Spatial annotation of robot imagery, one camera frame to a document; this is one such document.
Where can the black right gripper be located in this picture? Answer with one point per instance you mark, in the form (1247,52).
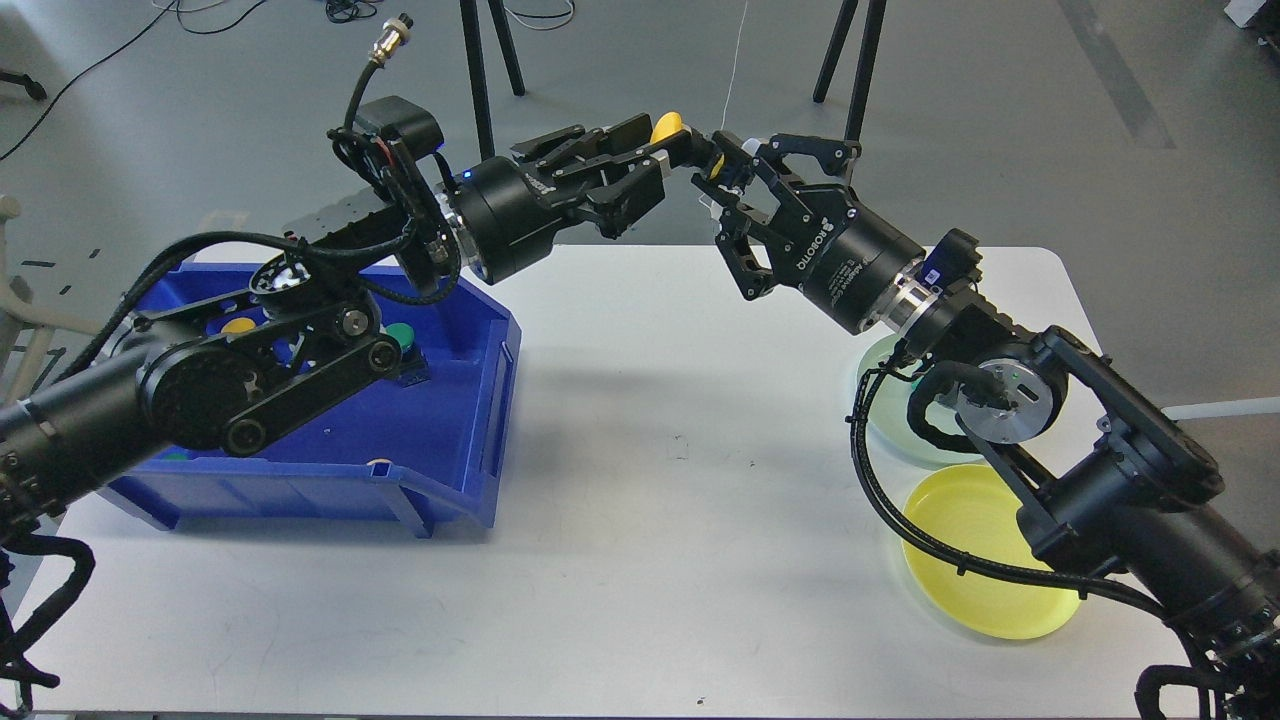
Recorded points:
(821,240)

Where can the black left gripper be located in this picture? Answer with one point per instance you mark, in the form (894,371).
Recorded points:
(506,217)

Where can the yellow push button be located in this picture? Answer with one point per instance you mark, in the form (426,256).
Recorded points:
(239,325)
(685,146)

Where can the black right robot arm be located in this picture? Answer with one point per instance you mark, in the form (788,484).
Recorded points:
(1114,497)

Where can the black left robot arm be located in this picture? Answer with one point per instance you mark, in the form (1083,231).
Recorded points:
(231,340)

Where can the light green plate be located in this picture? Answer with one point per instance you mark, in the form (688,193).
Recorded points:
(889,420)

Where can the green push button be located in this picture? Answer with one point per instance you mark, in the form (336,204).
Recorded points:
(408,345)

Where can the yellow plate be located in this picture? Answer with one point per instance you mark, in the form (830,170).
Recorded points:
(969,507)

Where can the blue plastic bin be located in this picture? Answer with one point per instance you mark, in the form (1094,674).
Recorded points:
(420,450)

